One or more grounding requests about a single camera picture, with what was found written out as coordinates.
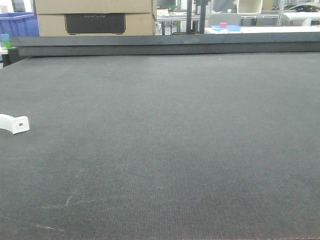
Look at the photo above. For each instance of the white PVC pipe clamp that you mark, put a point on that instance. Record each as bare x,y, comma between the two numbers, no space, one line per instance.
14,125

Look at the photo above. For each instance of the blue tray with red block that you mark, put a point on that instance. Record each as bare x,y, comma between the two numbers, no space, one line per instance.
225,28

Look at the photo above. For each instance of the lower cardboard box black panel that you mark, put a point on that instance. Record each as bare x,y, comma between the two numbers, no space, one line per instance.
96,24

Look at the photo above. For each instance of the upper cardboard box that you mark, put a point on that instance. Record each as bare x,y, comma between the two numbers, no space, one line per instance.
95,6

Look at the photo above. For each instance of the dark foam board stack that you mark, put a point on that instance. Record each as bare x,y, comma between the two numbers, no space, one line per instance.
196,44

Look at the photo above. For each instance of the blue plastic crate background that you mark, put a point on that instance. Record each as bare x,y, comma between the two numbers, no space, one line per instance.
19,24

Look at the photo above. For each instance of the black vertical post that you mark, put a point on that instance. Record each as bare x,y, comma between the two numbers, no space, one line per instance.
203,6

